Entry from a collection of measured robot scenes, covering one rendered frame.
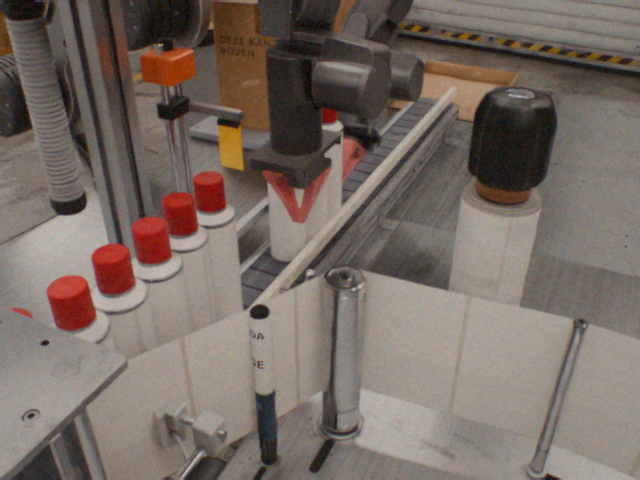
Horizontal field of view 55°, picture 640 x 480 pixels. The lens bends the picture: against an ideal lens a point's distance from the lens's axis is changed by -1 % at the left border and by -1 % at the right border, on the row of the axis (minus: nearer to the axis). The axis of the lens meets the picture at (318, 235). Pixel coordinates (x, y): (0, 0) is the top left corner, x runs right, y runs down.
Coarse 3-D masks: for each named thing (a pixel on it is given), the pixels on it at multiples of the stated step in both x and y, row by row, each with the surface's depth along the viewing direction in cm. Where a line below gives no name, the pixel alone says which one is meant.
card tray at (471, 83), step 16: (432, 64) 173; (448, 64) 171; (432, 80) 169; (448, 80) 169; (464, 80) 169; (480, 80) 169; (496, 80) 167; (512, 80) 158; (432, 96) 159; (464, 96) 159; (480, 96) 159; (464, 112) 149
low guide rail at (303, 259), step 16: (448, 96) 136; (432, 112) 127; (416, 128) 120; (400, 144) 114; (384, 160) 108; (384, 176) 107; (368, 192) 101; (352, 208) 96; (336, 224) 91; (320, 240) 87; (304, 256) 83; (288, 272) 80; (272, 288) 77; (256, 304) 75
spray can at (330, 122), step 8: (328, 112) 86; (336, 112) 87; (328, 120) 87; (336, 120) 88; (328, 128) 87; (336, 128) 87; (336, 152) 89; (336, 160) 90; (336, 168) 90; (328, 176) 90; (336, 176) 91; (328, 184) 91; (336, 184) 92; (328, 192) 92; (336, 192) 93; (328, 200) 93; (336, 200) 93; (328, 208) 93; (336, 208) 94; (328, 216) 94
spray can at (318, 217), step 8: (328, 152) 86; (320, 192) 87; (320, 200) 88; (312, 208) 88; (320, 208) 88; (312, 216) 89; (320, 216) 89; (312, 224) 89; (320, 224) 90; (312, 232) 90
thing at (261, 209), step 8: (424, 64) 140; (368, 120) 114; (264, 200) 87; (256, 208) 85; (264, 208) 85; (248, 216) 83; (256, 216) 84; (240, 224) 81; (248, 224) 82; (240, 232) 81
